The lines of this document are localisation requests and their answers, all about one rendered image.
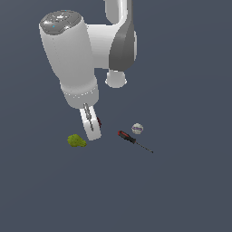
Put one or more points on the green lumpy pear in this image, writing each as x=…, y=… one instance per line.
x=76, y=140

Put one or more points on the white baseball with purple print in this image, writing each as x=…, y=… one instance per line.
x=137, y=128

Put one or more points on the red and black screwdriver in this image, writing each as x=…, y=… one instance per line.
x=127, y=137

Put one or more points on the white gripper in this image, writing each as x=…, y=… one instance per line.
x=85, y=116

